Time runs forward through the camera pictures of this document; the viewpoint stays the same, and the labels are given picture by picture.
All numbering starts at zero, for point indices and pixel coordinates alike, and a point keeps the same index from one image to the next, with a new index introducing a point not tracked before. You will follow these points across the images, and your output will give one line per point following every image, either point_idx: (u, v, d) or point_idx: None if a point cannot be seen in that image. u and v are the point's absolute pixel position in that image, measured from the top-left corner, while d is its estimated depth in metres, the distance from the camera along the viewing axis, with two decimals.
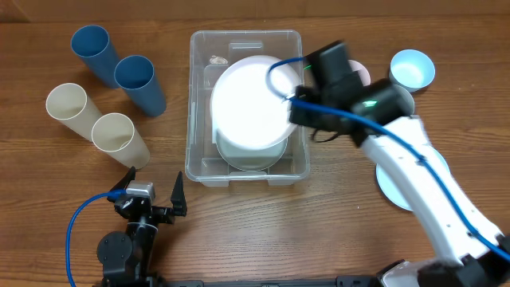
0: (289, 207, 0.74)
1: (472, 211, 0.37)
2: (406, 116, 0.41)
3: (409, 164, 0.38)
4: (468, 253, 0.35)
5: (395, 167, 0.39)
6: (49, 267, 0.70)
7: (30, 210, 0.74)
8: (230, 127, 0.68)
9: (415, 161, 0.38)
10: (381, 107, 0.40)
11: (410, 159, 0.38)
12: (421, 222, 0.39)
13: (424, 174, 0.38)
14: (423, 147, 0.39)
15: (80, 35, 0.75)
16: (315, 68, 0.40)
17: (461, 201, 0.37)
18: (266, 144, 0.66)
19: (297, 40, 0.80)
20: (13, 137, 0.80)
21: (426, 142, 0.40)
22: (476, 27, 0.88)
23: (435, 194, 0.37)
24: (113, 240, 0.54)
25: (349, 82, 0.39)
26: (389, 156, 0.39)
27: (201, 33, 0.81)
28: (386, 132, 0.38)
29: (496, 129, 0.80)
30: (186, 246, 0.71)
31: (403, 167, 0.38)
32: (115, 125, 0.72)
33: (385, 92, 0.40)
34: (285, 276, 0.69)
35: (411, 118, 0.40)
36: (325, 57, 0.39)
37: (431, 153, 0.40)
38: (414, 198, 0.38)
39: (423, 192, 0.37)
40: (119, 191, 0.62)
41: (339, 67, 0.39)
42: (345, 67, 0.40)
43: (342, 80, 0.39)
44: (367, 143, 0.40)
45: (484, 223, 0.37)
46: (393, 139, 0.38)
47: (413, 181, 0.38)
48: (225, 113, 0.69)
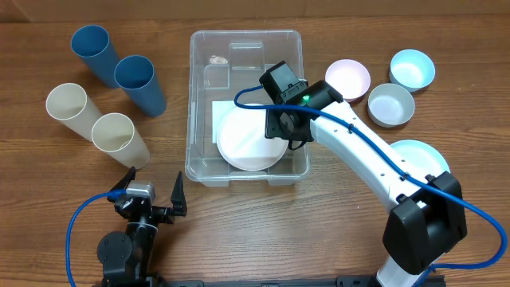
0: (288, 206, 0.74)
1: (402, 161, 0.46)
2: (337, 100, 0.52)
3: (343, 134, 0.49)
4: (402, 194, 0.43)
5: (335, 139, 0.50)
6: (49, 267, 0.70)
7: (30, 210, 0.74)
8: (229, 147, 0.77)
9: (347, 131, 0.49)
10: (315, 98, 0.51)
11: (343, 130, 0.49)
12: (367, 181, 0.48)
13: (356, 137, 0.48)
14: (353, 119, 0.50)
15: (80, 35, 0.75)
16: (268, 82, 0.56)
17: (392, 155, 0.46)
18: (254, 164, 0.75)
19: (297, 41, 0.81)
20: (13, 137, 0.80)
21: (355, 116, 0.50)
22: (476, 27, 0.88)
23: (366, 153, 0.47)
24: (112, 240, 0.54)
25: (292, 89, 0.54)
26: (327, 131, 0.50)
27: (201, 33, 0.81)
28: (319, 113, 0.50)
29: (496, 129, 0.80)
30: (186, 247, 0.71)
31: (340, 136, 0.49)
32: (115, 125, 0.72)
33: (321, 93, 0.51)
34: (285, 276, 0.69)
35: (340, 101, 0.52)
36: (272, 73, 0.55)
37: (361, 123, 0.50)
38: (356, 161, 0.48)
39: (358, 153, 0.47)
40: (119, 191, 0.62)
41: (284, 79, 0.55)
42: (291, 79, 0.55)
43: (288, 88, 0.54)
44: (311, 127, 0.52)
45: (413, 168, 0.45)
46: (325, 116, 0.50)
47: (348, 147, 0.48)
48: (228, 139, 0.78)
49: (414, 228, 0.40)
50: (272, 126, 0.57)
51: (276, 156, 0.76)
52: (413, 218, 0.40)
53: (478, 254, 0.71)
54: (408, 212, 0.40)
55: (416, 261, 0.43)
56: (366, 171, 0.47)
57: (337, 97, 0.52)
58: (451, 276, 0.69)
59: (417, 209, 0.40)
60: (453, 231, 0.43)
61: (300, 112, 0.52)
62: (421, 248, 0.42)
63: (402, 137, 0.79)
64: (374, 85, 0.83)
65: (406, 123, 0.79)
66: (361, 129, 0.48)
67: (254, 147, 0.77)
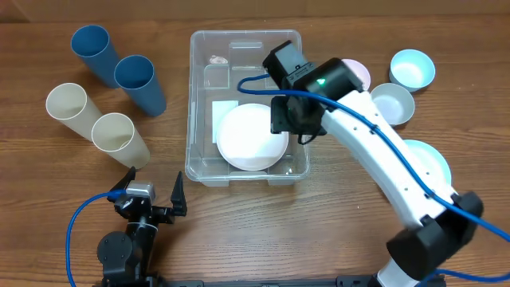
0: (288, 206, 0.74)
1: (427, 174, 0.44)
2: (355, 90, 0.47)
3: (364, 135, 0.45)
4: (426, 214, 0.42)
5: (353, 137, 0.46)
6: (49, 267, 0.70)
7: (31, 210, 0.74)
8: (229, 147, 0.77)
9: (369, 132, 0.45)
10: (330, 78, 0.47)
11: (365, 130, 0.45)
12: (382, 185, 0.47)
13: (378, 141, 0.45)
14: (375, 118, 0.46)
15: (80, 35, 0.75)
16: (272, 66, 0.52)
17: (417, 167, 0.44)
18: (256, 165, 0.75)
19: (297, 40, 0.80)
20: (13, 137, 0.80)
21: (378, 114, 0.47)
22: (476, 27, 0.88)
23: (389, 160, 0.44)
24: (112, 240, 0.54)
25: (300, 71, 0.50)
26: (346, 128, 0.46)
27: (201, 33, 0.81)
28: (339, 106, 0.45)
29: (496, 129, 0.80)
30: (186, 246, 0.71)
31: (361, 138, 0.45)
32: (115, 125, 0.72)
33: (334, 72, 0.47)
34: (285, 276, 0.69)
35: (359, 92, 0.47)
36: (278, 55, 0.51)
37: (383, 123, 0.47)
38: (374, 165, 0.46)
39: (379, 159, 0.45)
40: (119, 191, 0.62)
41: (289, 61, 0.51)
42: (298, 60, 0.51)
43: (295, 70, 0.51)
44: (325, 117, 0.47)
45: (437, 184, 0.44)
46: (346, 111, 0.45)
47: (368, 150, 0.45)
48: (229, 140, 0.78)
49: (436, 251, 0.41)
50: (279, 118, 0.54)
51: (277, 157, 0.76)
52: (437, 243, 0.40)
53: (478, 254, 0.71)
54: (432, 237, 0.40)
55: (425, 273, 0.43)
56: (382, 177, 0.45)
57: (355, 85, 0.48)
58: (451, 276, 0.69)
59: (441, 233, 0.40)
60: (464, 245, 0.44)
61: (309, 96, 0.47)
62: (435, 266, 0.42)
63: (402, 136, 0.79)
64: (374, 85, 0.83)
65: (406, 123, 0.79)
66: (385, 132, 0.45)
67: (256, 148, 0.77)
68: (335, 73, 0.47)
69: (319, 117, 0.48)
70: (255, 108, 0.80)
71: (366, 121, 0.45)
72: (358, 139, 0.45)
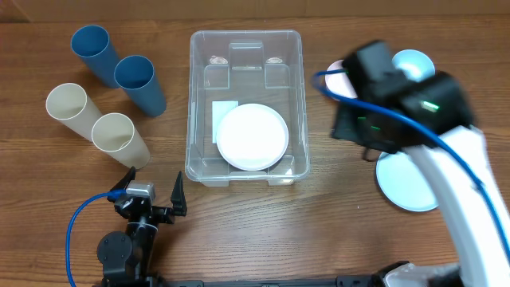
0: (288, 206, 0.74)
1: None
2: (466, 128, 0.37)
3: (463, 187, 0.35)
4: None
5: (446, 186, 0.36)
6: (49, 267, 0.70)
7: (30, 210, 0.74)
8: (229, 147, 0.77)
9: (471, 186, 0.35)
10: (435, 94, 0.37)
11: (465, 182, 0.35)
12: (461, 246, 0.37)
13: (480, 201, 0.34)
14: (483, 171, 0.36)
15: (80, 35, 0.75)
16: (353, 69, 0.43)
17: None
18: (256, 164, 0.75)
19: (297, 40, 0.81)
20: (13, 137, 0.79)
21: (486, 165, 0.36)
22: (476, 28, 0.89)
23: (484, 223, 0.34)
24: (112, 240, 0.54)
25: (392, 80, 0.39)
26: (441, 174, 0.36)
27: (201, 33, 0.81)
28: (444, 145, 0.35)
29: (496, 129, 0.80)
30: (186, 246, 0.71)
31: (456, 190, 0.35)
32: (115, 125, 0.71)
33: (441, 90, 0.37)
34: (285, 276, 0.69)
35: (472, 132, 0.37)
36: (362, 55, 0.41)
37: (489, 178, 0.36)
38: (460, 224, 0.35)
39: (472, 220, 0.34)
40: (119, 191, 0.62)
41: (376, 66, 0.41)
42: (386, 66, 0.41)
43: (381, 76, 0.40)
44: (420, 151, 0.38)
45: None
46: (449, 155, 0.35)
47: (460, 205, 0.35)
48: (229, 140, 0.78)
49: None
50: (347, 124, 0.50)
51: (278, 157, 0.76)
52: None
53: None
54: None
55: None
56: (466, 239, 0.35)
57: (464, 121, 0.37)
58: None
59: None
60: None
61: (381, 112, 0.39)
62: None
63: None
64: None
65: None
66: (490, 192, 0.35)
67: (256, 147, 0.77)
68: (441, 88, 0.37)
69: (408, 141, 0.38)
70: (256, 108, 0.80)
71: (470, 171, 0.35)
72: (453, 189, 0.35)
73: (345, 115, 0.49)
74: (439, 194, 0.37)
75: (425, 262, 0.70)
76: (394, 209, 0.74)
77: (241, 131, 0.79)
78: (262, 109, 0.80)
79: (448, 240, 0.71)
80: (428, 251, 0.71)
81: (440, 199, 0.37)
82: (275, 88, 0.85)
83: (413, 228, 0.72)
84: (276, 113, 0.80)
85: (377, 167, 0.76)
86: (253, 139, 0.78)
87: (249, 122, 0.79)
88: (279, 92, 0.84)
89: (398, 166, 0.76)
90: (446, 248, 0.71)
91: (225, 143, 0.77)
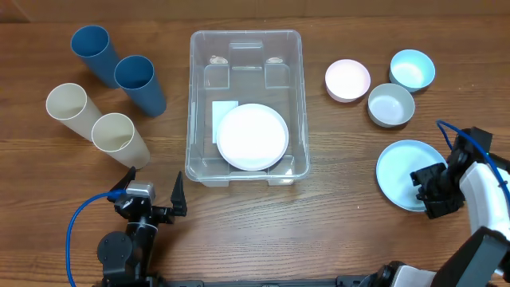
0: (288, 206, 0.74)
1: None
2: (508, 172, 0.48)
3: (492, 180, 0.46)
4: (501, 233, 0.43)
5: (479, 176, 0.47)
6: (49, 267, 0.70)
7: (30, 210, 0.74)
8: (230, 147, 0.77)
9: (496, 183, 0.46)
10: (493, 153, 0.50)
11: (495, 180, 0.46)
12: (475, 214, 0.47)
13: (501, 194, 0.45)
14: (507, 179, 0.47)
15: (80, 35, 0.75)
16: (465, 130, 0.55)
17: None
18: (257, 166, 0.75)
19: (297, 40, 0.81)
20: (13, 137, 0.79)
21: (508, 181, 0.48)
22: (476, 27, 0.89)
23: (500, 198, 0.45)
24: (112, 240, 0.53)
25: (483, 140, 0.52)
26: (479, 171, 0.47)
27: (201, 33, 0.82)
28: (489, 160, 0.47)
29: (496, 129, 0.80)
30: (186, 246, 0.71)
31: (487, 182, 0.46)
32: (115, 125, 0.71)
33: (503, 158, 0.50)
34: (285, 276, 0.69)
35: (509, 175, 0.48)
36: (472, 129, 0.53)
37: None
38: (481, 196, 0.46)
39: (493, 199, 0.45)
40: (119, 191, 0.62)
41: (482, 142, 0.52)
42: (485, 146, 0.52)
43: (480, 139, 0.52)
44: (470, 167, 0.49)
45: None
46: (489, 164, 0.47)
47: (488, 188, 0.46)
48: (230, 140, 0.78)
49: (485, 256, 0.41)
50: (426, 173, 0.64)
51: (279, 158, 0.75)
52: (490, 257, 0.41)
53: None
54: (491, 249, 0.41)
55: (447, 274, 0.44)
56: (483, 207, 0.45)
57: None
58: None
59: (493, 249, 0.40)
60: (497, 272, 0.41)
61: (464, 150, 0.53)
62: (475, 273, 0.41)
63: (403, 137, 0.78)
64: (374, 85, 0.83)
65: (406, 123, 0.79)
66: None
67: (256, 148, 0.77)
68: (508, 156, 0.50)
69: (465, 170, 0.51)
70: (256, 108, 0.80)
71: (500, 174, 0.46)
72: (486, 180, 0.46)
73: (433, 168, 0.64)
74: (471, 190, 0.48)
75: (425, 263, 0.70)
76: (395, 209, 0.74)
77: (241, 131, 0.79)
78: (262, 109, 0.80)
79: (449, 241, 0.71)
80: (429, 251, 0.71)
81: (468, 193, 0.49)
82: (275, 88, 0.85)
83: (413, 228, 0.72)
84: (276, 113, 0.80)
85: (377, 167, 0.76)
86: (253, 139, 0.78)
87: (249, 123, 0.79)
88: (279, 92, 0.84)
89: (398, 163, 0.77)
90: (447, 248, 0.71)
91: (226, 144, 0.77)
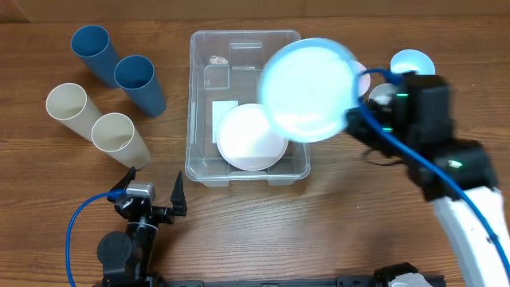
0: (289, 206, 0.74)
1: None
2: (488, 187, 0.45)
3: (479, 237, 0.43)
4: None
5: (463, 234, 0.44)
6: (49, 267, 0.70)
7: (30, 209, 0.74)
8: (230, 147, 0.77)
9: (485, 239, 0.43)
10: (464, 158, 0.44)
11: (481, 235, 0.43)
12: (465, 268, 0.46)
13: (489, 251, 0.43)
14: (500, 225, 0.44)
15: (81, 35, 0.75)
16: (413, 109, 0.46)
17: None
18: (257, 167, 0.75)
19: (297, 41, 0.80)
20: (12, 137, 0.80)
21: (501, 221, 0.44)
22: (476, 27, 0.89)
23: (488, 255, 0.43)
24: (112, 240, 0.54)
25: (438, 131, 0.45)
26: (460, 226, 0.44)
27: (201, 33, 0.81)
28: (466, 200, 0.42)
29: (496, 129, 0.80)
30: (186, 246, 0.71)
31: (468, 233, 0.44)
32: (115, 125, 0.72)
33: (471, 155, 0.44)
34: (285, 276, 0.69)
35: (492, 191, 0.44)
36: (422, 95, 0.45)
37: (503, 229, 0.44)
38: (469, 253, 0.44)
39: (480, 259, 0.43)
40: (119, 191, 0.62)
41: (433, 114, 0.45)
42: (441, 115, 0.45)
43: (434, 127, 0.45)
44: (441, 202, 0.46)
45: None
46: (467, 206, 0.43)
47: (475, 252, 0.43)
48: (230, 141, 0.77)
49: None
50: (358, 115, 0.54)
51: (279, 158, 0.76)
52: None
53: None
54: None
55: None
56: (471, 265, 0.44)
57: (487, 182, 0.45)
58: (451, 275, 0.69)
59: None
60: None
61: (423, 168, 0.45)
62: None
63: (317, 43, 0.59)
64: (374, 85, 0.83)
65: None
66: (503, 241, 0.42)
67: (256, 148, 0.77)
68: (469, 155, 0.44)
69: (429, 188, 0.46)
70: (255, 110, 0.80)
71: (488, 228, 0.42)
72: (465, 230, 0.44)
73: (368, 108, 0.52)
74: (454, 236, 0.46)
75: (425, 262, 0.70)
76: (394, 209, 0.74)
77: (241, 131, 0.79)
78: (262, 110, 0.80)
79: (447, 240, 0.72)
80: (428, 251, 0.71)
81: (449, 229, 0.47)
82: None
83: (412, 228, 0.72)
84: None
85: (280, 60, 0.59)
86: (252, 139, 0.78)
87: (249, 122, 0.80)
88: None
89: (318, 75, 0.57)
90: (446, 249, 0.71)
91: (226, 144, 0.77)
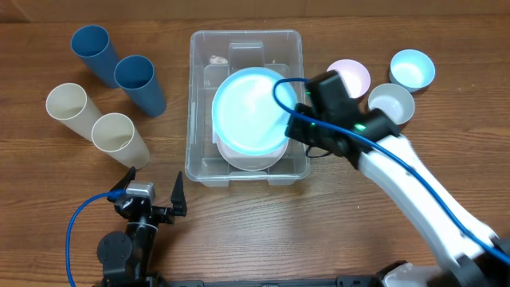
0: (289, 206, 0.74)
1: (465, 214, 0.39)
2: (394, 135, 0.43)
3: (402, 177, 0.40)
4: (462, 252, 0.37)
5: (390, 180, 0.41)
6: (49, 267, 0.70)
7: (30, 210, 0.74)
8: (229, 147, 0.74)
9: (405, 174, 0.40)
10: (371, 124, 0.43)
11: (401, 173, 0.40)
12: (420, 227, 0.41)
13: (421, 191, 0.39)
14: (413, 161, 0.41)
15: (80, 35, 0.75)
16: (315, 96, 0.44)
17: (453, 205, 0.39)
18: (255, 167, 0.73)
19: (297, 40, 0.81)
20: (12, 137, 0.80)
21: (415, 157, 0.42)
22: (476, 27, 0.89)
23: (425, 198, 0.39)
24: (112, 240, 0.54)
25: (346, 109, 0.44)
26: (382, 171, 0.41)
27: (201, 33, 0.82)
28: (376, 147, 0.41)
29: (496, 129, 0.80)
30: (186, 246, 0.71)
31: (395, 178, 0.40)
32: (115, 125, 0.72)
33: (376, 120, 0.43)
34: (285, 276, 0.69)
35: (398, 137, 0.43)
36: (322, 87, 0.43)
37: (421, 166, 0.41)
38: (409, 204, 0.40)
39: (417, 203, 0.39)
40: (119, 191, 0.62)
41: (336, 96, 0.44)
42: (343, 94, 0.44)
43: (340, 107, 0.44)
44: (361, 159, 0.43)
45: (475, 222, 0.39)
46: (381, 152, 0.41)
47: (409, 198, 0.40)
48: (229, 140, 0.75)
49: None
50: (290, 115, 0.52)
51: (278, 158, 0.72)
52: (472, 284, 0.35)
53: None
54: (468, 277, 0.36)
55: None
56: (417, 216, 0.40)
57: (394, 131, 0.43)
58: None
59: (476, 270, 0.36)
60: None
61: (348, 138, 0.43)
62: None
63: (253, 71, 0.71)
64: (374, 85, 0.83)
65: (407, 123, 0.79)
66: (421, 173, 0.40)
67: None
68: (374, 121, 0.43)
69: (355, 159, 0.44)
70: None
71: (402, 160, 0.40)
72: (390, 175, 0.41)
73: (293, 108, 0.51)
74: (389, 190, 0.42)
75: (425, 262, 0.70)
76: (395, 209, 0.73)
77: None
78: None
79: None
80: (428, 251, 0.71)
81: (385, 188, 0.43)
82: None
83: (412, 228, 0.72)
84: None
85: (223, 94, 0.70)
86: None
87: None
88: None
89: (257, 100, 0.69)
90: None
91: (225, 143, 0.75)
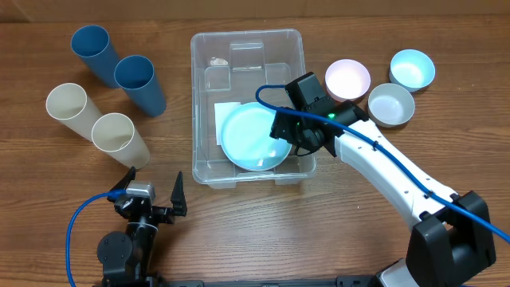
0: (288, 205, 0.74)
1: (428, 178, 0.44)
2: (362, 119, 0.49)
3: (368, 152, 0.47)
4: (425, 210, 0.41)
5: (359, 156, 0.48)
6: (49, 267, 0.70)
7: (30, 210, 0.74)
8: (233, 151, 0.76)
9: (371, 149, 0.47)
10: (342, 116, 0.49)
11: (368, 148, 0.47)
12: (392, 199, 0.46)
13: (387, 163, 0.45)
14: (379, 137, 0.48)
15: (80, 36, 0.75)
16: (296, 94, 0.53)
17: (417, 171, 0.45)
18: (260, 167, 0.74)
19: (297, 39, 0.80)
20: (12, 137, 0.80)
21: (381, 135, 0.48)
22: (476, 27, 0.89)
23: (390, 169, 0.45)
24: (112, 240, 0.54)
25: (321, 104, 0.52)
26: (351, 148, 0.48)
27: (200, 35, 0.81)
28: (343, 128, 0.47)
29: (496, 129, 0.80)
30: (186, 246, 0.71)
31: (364, 153, 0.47)
32: (115, 125, 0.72)
33: (347, 112, 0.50)
34: (285, 276, 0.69)
35: (366, 120, 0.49)
36: (300, 85, 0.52)
37: (386, 141, 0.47)
38: (378, 177, 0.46)
39: (385, 174, 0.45)
40: (119, 191, 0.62)
41: (312, 92, 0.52)
42: (319, 92, 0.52)
43: (317, 103, 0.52)
44: (336, 143, 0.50)
45: (437, 186, 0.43)
46: (350, 133, 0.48)
47: (379, 171, 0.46)
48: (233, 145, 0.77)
49: (437, 246, 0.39)
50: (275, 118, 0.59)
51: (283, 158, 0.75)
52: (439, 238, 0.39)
53: None
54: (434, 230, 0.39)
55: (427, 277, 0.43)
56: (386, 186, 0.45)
57: (362, 116, 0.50)
58: None
59: (441, 226, 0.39)
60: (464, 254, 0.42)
61: (323, 127, 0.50)
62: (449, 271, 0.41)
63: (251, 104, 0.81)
64: (374, 85, 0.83)
65: (406, 123, 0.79)
66: (386, 147, 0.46)
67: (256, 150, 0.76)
68: (346, 112, 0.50)
69: (332, 146, 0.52)
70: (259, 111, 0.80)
71: (367, 139, 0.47)
72: (360, 153, 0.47)
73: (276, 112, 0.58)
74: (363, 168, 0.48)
75: None
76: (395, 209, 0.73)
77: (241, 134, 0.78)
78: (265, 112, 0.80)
79: None
80: None
81: (361, 168, 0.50)
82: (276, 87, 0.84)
83: None
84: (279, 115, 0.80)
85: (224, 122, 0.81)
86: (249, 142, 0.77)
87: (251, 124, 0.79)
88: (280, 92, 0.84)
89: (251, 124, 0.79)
90: None
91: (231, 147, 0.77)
